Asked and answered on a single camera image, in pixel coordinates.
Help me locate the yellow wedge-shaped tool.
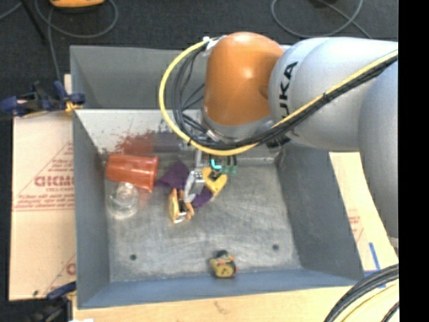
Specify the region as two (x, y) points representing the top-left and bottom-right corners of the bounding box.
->
(202, 166), (228, 195)

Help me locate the purple cloth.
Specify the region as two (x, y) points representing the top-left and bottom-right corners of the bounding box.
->
(156, 161), (215, 209)

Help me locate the orange plastic cup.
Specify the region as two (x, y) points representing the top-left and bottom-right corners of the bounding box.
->
(105, 153), (160, 193)

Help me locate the yellow and orange toy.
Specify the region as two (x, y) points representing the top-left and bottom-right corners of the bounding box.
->
(167, 188), (196, 224)

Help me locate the grey metal bin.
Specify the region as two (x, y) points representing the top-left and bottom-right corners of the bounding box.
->
(69, 44), (366, 310)

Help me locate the clear glass jar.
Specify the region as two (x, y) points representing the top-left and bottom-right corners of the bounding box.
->
(107, 182), (139, 219)

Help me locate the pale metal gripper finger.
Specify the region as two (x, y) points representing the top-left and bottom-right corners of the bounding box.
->
(183, 170), (206, 203)

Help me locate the brown cardboard board red print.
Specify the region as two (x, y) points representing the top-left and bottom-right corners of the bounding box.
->
(8, 74), (399, 302)

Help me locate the yellow and black tape measure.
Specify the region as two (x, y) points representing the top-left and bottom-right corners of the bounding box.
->
(208, 250), (237, 278)

